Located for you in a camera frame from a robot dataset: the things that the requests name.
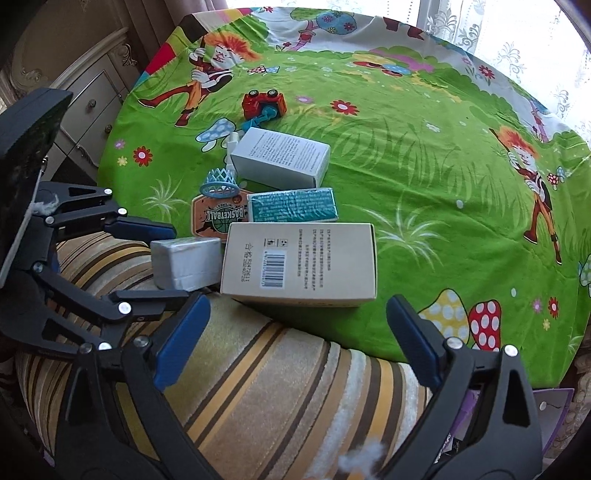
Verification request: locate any teal packet box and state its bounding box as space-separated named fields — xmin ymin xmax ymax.
xmin=247 ymin=187 xmax=339 ymax=224

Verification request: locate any cream carved cabinet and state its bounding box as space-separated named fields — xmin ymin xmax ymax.
xmin=0 ymin=25 xmax=139 ymax=181

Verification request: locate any small white plastic piece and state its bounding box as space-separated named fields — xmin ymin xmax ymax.
xmin=224 ymin=131 xmax=243 ymax=169

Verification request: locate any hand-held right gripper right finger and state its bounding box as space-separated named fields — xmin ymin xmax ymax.
xmin=383 ymin=282 xmax=544 ymax=480

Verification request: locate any red toy car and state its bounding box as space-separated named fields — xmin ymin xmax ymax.
xmin=240 ymin=89 xmax=288 ymax=132

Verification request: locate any large beige cardboard box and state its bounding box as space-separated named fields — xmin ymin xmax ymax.
xmin=220 ymin=222 xmax=377 ymax=308

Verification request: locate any green cartoon printed bedsheet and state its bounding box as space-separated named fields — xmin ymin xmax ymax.
xmin=97 ymin=4 xmax=591 ymax=388

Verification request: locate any brown drape curtain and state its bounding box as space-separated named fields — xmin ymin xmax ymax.
xmin=122 ymin=0 xmax=197 ymax=61

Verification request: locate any toy basketball hoop backboard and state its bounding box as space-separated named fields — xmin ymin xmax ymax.
xmin=191 ymin=167 xmax=254 ymax=243

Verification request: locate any white box with grey text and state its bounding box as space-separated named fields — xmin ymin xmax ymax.
xmin=230 ymin=127 xmax=331 ymax=190

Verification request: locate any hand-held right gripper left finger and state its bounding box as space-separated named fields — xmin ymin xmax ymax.
xmin=54 ymin=293 xmax=220 ymax=480

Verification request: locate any striped plush blanket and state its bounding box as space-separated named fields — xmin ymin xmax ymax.
xmin=14 ymin=231 xmax=444 ymax=480

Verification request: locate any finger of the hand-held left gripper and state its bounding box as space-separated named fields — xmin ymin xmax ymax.
xmin=18 ymin=263 xmax=195 ymax=358
xmin=37 ymin=181 xmax=177 ymax=241

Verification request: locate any silver grey small box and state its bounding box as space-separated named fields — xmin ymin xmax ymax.
xmin=150 ymin=237 xmax=223 ymax=291

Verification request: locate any white lace curtain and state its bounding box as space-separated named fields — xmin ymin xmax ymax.
xmin=416 ymin=0 xmax=591 ymax=134

